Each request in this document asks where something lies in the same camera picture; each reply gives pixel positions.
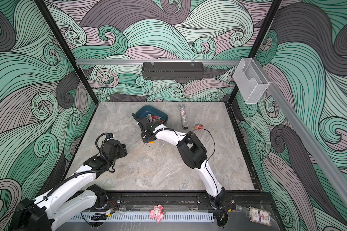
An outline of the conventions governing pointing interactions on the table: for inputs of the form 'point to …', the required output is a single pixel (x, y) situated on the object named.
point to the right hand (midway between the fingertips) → (145, 139)
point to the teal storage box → (146, 109)
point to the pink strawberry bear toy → (198, 126)
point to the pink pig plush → (157, 213)
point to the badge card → (260, 216)
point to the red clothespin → (154, 117)
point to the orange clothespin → (152, 142)
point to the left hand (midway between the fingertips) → (121, 145)
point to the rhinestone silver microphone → (183, 117)
